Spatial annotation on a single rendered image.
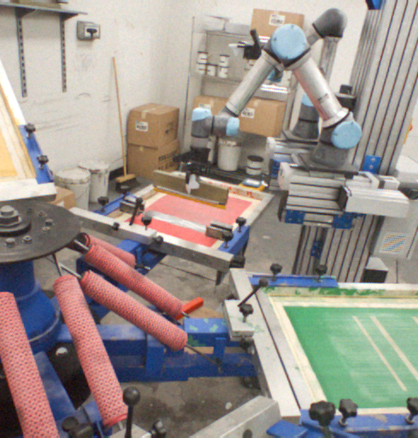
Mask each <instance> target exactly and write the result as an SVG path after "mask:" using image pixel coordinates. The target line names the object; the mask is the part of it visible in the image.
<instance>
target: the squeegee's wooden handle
mask: <svg viewBox="0 0 418 438"><path fill-rule="evenodd" d="M195 181H196V182H198V183H199V188H198V189H191V191H190V194H191V195H195V196H199V197H202V198H205V199H208V200H213V201H216V202H219V203H218V204H221V205H226V204H227V201H228V195H229V188H227V187H223V186H217V185H214V183H210V182H206V181H200V180H195ZM152 186H153V187H158V186H160V187H164V188H168V189H171V190H175V191H178V192H185V193H188V191H187V189H186V183H185V177H184V176H180V175H174V174H170V173H166V172H162V171H159V169H156V171H155V172H153V178H152Z"/></svg>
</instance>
